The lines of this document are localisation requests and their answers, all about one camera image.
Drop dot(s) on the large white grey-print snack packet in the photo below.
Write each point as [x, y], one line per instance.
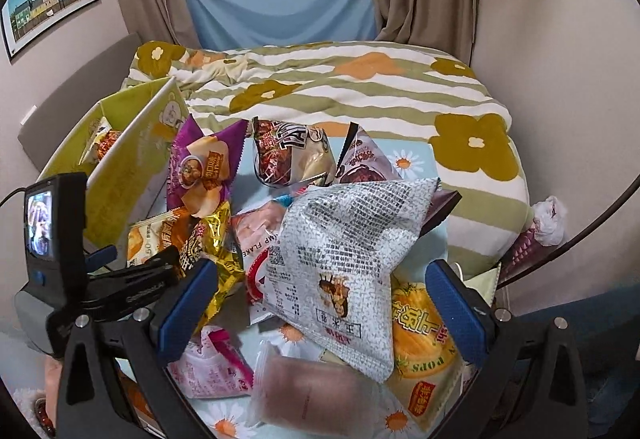
[340, 244]

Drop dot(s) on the striped floral blanket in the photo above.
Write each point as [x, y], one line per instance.
[350, 89]

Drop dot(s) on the maroon snack packet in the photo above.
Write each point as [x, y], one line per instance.
[365, 164]

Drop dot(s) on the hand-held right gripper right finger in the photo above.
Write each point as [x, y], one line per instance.
[460, 314]

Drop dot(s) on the beige black-lettered snack packet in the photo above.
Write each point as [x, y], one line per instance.
[290, 154]

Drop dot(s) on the small pink snack packet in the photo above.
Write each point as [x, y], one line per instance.
[215, 369]

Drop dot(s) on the framed landscape picture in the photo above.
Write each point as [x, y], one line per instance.
[45, 4]

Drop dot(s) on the yellow-green paper bag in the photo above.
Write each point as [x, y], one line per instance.
[125, 169]

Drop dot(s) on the white wall plate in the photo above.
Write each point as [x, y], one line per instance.
[28, 114]

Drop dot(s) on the translucent packet brown content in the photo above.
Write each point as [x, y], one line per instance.
[305, 394]

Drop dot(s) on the gold foil snack packet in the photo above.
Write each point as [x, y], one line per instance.
[215, 229]

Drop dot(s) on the yellow orange snack packet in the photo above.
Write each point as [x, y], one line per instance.
[420, 349]

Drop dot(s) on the person's left forearm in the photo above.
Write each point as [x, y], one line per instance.
[50, 381]

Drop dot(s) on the pink snack packet red circle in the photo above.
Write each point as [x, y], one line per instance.
[255, 244]

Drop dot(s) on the ice cream cone plush toy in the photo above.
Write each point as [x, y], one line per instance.
[525, 244]

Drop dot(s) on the dark brown snack packet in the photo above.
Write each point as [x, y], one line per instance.
[442, 209]

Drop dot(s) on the purple snack packet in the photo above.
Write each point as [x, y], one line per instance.
[200, 169]

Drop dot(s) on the white red snack packet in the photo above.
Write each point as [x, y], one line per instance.
[105, 144]

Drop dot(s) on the grey headboard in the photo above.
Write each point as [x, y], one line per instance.
[75, 94]

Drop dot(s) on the light blue daisy sheet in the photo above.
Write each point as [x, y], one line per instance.
[420, 169]

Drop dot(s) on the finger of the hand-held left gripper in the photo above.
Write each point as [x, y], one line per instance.
[125, 294]
[150, 264]

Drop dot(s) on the pale yellow snack packet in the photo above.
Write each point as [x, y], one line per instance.
[482, 281]

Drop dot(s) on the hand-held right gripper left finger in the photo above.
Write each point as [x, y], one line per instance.
[187, 314]

